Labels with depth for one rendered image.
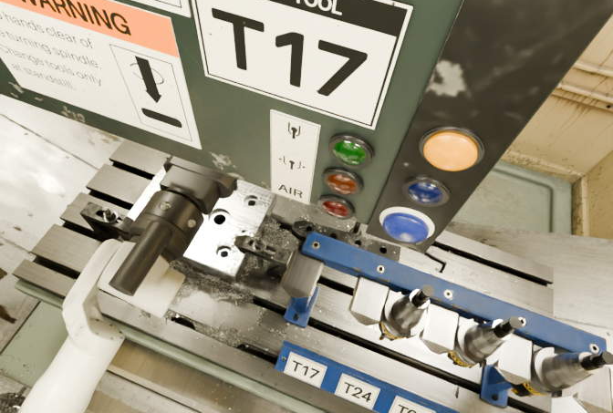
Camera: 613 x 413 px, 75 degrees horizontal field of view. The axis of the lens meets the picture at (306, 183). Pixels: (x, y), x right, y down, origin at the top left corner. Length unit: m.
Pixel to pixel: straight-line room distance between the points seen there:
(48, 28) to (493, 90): 0.25
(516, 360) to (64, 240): 0.97
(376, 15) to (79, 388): 0.57
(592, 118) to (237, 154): 1.42
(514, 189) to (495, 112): 1.54
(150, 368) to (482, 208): 1.20
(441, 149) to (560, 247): 1.21
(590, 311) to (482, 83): 1.16
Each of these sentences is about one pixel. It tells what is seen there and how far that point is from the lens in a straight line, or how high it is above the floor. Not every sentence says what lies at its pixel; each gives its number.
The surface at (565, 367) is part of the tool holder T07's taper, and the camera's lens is 0.67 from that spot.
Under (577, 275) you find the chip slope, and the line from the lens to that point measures 1.36.
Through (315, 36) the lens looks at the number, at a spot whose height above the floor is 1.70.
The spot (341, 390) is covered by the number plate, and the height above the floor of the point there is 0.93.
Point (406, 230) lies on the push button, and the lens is 0.27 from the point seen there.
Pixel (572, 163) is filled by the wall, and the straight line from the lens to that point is 1.76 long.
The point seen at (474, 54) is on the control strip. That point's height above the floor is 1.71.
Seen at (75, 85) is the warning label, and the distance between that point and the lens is 0.33.
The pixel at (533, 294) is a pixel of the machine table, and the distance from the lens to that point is 1.14.
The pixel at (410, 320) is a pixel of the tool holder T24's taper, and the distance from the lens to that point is 0.61.
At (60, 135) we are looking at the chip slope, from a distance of 1.57.
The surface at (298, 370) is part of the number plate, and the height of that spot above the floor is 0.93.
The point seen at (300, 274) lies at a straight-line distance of 0.64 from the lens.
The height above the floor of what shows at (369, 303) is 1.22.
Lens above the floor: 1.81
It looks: 56 degrees down
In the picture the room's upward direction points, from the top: 7 degrees clockwise
